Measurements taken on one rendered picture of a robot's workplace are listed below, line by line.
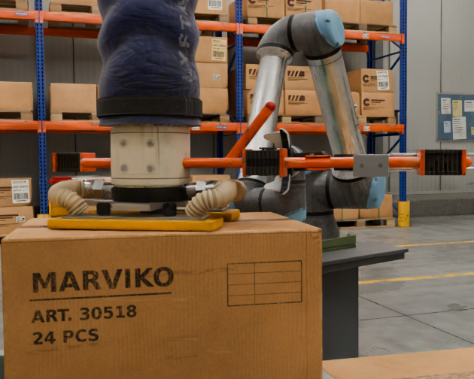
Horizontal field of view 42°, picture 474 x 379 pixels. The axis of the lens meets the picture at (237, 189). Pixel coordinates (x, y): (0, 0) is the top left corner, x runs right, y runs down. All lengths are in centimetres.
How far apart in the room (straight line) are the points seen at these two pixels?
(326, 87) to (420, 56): 1000
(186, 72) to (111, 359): 58
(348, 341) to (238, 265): 126
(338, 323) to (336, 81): 89
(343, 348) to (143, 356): 129
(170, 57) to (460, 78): 1130
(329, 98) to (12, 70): 808
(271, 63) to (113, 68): 77
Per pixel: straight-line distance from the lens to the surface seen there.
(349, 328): 238
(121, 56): 127
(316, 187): 224
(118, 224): 122
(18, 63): 981
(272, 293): 121
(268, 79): 191
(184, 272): 117
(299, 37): 195
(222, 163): 127
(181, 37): 129
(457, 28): 1253
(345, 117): 205
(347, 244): 232
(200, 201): 119
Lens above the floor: 109
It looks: 3 degrees down
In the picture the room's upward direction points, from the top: 1 degrees counter-clockwise
